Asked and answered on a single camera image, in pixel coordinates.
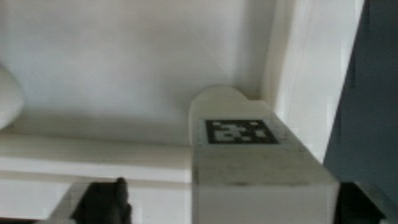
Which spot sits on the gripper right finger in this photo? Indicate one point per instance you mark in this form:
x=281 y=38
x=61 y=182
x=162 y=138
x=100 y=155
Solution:
x=365 y=206

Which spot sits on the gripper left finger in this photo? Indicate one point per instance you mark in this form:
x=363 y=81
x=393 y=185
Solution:
x=93 y=204

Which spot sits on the white leg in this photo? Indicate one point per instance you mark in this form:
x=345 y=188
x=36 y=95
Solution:
x=260 y=182

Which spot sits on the white square tabletop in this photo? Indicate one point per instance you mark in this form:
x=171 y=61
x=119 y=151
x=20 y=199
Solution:
x=107 y=61

